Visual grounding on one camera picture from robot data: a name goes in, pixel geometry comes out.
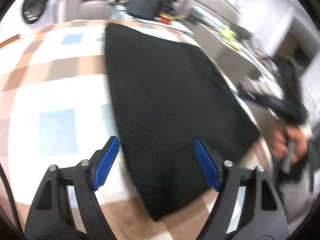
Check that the black knit t-shirt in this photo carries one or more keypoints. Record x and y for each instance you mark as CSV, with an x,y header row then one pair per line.
x,y
165,95

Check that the white front-load washing machine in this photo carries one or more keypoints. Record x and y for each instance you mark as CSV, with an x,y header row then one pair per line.
x,y
38,13

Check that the person's right hand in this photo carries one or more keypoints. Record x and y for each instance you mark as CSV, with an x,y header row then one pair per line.
x,y
281,139

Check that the grey sofa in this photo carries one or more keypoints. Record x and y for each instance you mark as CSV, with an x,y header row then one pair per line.
x,y
87,10

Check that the grey side cabinet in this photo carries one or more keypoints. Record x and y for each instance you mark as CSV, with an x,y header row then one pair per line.
x,y
237,65

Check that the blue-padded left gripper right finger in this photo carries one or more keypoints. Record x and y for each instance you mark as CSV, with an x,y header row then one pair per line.
x,y
211,164

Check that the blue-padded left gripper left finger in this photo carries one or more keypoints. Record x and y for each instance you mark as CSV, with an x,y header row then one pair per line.
x,y
102,161

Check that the red instant noodle cup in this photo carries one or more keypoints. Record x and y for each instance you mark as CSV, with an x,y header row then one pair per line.
x,y
166,18

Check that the green plush toy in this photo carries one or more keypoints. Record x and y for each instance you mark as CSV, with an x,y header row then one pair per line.
x,y
229,35

